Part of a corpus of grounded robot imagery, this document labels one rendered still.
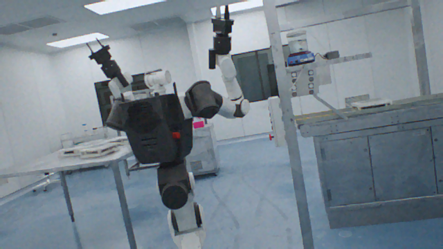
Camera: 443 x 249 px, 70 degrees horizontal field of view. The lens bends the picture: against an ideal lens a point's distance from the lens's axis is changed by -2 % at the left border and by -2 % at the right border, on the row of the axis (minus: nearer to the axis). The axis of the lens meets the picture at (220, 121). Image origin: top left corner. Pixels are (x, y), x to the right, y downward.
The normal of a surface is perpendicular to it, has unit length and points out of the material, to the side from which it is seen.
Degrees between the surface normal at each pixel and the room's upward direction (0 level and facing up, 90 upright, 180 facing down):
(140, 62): 90
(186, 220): 108
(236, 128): 90
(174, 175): 45
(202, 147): 90
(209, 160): 90
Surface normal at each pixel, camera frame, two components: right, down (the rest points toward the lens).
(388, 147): -0.18, 0.13
